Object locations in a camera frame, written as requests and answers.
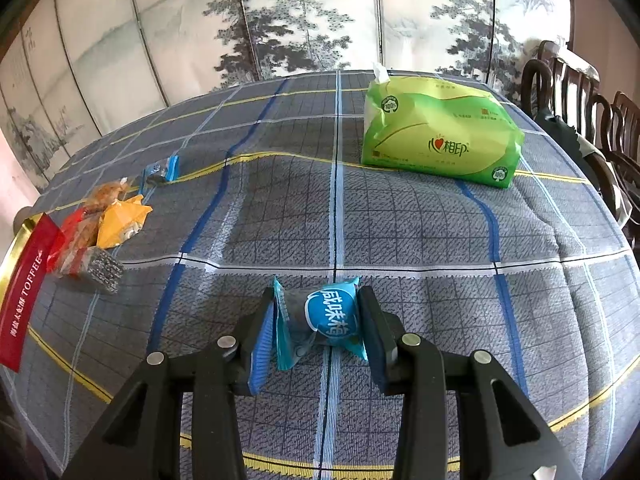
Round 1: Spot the painted landscape screen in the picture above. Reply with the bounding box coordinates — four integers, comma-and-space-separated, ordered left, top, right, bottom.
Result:
0, 0, 573, 196

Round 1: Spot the clear fried snack bag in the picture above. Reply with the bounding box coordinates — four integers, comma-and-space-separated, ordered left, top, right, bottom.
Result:
82, 177, 132, 211

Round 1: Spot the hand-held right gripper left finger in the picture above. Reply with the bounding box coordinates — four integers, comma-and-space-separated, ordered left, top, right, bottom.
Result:
60, 287, 277, 480

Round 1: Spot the dark cloth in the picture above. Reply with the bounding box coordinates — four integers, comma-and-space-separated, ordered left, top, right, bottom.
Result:
542, 110, 601, 191

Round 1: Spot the grey plaid blanket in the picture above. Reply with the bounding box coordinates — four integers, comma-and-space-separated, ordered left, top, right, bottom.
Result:
0, 69, 640, 480

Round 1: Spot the orange snack packet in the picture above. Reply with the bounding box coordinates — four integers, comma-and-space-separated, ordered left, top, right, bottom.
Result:
96, 195, 153, 250

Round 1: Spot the green tissue pack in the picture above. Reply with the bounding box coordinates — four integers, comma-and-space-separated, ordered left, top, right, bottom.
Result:
361, 61, 526, 191

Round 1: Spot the large blue candy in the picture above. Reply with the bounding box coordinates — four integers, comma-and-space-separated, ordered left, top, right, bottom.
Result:
271, 275, 369, 372

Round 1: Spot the small blue candy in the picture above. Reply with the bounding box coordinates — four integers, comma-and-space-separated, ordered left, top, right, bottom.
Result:
141, 155, 180, 186

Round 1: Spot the grey speckled snack packet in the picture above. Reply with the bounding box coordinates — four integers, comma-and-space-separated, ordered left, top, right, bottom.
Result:
80, 246, 126, 294

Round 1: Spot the red clear snack packet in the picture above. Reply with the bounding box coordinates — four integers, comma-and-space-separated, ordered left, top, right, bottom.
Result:
47, 207, 103, 278

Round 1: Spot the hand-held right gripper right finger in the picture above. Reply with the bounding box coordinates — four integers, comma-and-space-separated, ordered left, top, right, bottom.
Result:
357, 285, 583, 480

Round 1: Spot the dark wooden chair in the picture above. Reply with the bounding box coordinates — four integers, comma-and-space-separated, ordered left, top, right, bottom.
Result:
587, 91, 640, 211
520, 40, 601, 116

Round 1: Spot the red gold tin box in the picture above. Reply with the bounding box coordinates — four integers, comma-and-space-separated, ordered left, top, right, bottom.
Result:
0, 212, 66, 373

